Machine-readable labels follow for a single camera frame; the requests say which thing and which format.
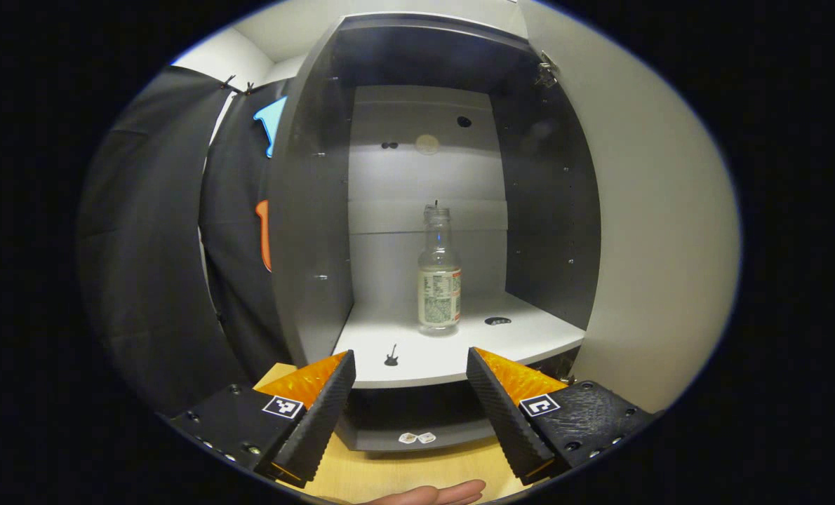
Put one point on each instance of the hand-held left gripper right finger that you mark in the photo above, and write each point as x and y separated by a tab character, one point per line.
502	414

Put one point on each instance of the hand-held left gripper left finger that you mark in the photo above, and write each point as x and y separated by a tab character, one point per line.
319	414

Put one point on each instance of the black backdrop cloth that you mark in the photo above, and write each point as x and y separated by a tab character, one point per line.
151	245

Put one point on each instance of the metal cabinet hinge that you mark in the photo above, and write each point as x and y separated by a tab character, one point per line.
546	70

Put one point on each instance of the clear glass bottle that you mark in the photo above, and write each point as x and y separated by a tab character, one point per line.
438	294

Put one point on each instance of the dark grey cabinet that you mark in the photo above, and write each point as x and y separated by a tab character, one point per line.
305	245

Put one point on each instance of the white cabinet shelf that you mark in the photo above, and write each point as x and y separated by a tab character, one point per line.
459	351

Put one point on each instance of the grey cabinet door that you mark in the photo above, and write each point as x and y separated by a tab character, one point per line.
656	245

